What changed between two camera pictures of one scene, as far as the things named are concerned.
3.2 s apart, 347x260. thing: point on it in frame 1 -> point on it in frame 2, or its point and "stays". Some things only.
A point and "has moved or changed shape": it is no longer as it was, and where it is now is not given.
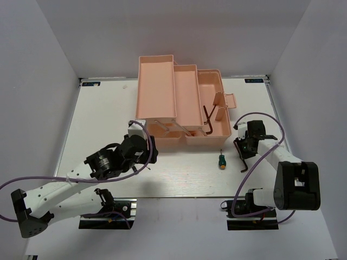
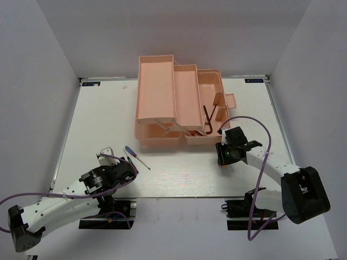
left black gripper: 154,153 -> 107,167
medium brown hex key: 241,156 has moved or changed shape
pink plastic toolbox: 182,105 stays
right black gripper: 245,155 -> 223,160
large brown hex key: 210,124 stays
